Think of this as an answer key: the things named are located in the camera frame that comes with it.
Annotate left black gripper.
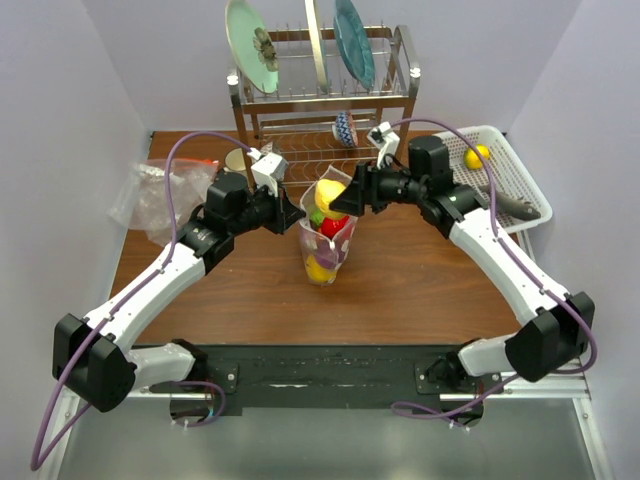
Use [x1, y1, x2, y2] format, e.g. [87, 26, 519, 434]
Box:
[229, 179, 305, 236]

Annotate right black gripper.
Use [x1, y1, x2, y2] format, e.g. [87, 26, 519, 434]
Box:
[331, 156, 426, 217]

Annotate yellow apple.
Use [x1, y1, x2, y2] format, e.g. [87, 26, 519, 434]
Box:
[314, 178, 346, 220]

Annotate green bumpy fruit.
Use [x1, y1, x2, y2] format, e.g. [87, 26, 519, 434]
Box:
[310, 209, 325, 229]

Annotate red apple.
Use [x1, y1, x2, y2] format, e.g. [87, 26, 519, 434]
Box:
[320, 216, 352, 239]

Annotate polka dot zip bag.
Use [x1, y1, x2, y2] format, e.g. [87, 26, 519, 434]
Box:
[298, 166, 357, 286]

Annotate purple onion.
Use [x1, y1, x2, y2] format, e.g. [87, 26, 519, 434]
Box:
[313, 248, 338, 270]

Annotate yellow round fruit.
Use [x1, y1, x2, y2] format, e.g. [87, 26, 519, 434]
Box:
[305, 255, 337, 285]

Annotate yellow lemon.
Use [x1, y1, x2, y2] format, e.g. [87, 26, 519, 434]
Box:
[463, 144, 490, 170]

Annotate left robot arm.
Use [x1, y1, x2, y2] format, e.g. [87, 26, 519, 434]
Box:
[52, 173, 305, 412]

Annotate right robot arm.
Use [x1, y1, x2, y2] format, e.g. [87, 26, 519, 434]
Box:
[330, 136, 595, 393]

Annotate clear orange-zip plastic bag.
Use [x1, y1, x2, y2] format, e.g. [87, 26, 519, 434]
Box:
[108, 158, 218, 247]

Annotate blue patterned bowl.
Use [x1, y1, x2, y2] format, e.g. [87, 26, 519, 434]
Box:
[332, 111, 358, 148]

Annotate brown patterned bowl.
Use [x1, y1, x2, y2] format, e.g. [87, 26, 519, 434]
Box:
[260, 141, 281, 156]

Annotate cream enamel mug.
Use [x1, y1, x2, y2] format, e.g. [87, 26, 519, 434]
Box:
[223, 148, 246, 175]

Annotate steel dish rack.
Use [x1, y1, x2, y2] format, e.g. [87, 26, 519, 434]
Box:
[227, 25, 421, 188]

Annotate teal blue plate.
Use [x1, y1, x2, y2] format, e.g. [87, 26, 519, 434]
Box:
[333, 0, 375, 91]

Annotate white plastic basket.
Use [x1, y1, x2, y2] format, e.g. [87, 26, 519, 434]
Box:
[436, 125, 553, 234]

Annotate dark grey avocado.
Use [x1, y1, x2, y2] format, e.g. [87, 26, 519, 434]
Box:
[493, 190, 541, 221]

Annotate mint green flower plate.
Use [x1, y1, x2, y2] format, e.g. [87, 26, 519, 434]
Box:
[225, 1, 280, 94]

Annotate beige edge-on plate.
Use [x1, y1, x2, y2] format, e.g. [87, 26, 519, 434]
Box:
[304, 0, 330, 94]

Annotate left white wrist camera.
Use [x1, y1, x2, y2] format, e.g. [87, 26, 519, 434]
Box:
[248, 148, 289, 197]

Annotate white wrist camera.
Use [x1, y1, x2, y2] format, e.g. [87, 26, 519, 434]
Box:
[367, 122, 400, 169]
[248, 148, 289, 197]

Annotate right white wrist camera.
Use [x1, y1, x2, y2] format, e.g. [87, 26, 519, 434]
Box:
[367, 122, 400, 169]

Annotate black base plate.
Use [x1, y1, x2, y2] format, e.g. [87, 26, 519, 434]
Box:
[144, 342, 506, 419]

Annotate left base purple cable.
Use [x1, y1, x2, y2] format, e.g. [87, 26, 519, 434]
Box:
[169, 380, 229, 429]

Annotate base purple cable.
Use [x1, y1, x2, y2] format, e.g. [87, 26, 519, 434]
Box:
[390, 372, 521, 426]
[169, 380, 229, 429]

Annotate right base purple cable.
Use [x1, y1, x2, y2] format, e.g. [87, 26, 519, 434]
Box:
[390, 372, 521, 426]

